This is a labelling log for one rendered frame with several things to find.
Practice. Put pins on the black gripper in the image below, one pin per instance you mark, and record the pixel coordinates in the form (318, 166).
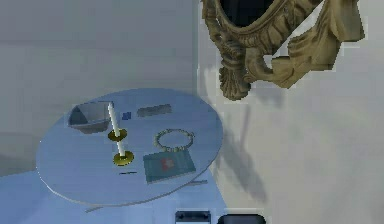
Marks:
(193, 218)

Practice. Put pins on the teal book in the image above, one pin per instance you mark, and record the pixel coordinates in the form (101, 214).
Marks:
(168, 165)

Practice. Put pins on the dark pen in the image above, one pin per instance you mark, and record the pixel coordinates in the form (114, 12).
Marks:
(128, 173)

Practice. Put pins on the brass candle holder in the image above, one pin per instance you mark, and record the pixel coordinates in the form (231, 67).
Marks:
(124, 160)

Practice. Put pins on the flat grey rectangle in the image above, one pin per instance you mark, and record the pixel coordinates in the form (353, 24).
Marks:
(154, 110)

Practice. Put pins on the round pale blue table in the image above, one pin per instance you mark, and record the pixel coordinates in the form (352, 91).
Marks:
(83, 166)

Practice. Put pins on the small blue square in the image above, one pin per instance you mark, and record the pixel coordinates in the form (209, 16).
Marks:
(126, 116)

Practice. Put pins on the white candle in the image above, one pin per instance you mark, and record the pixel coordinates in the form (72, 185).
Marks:
(114, 121)

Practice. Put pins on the grey open box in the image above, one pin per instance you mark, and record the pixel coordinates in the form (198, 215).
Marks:
(89, 117)

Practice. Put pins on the ornate gold framed mirror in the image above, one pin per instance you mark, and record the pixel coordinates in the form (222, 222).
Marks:
(233, 43)

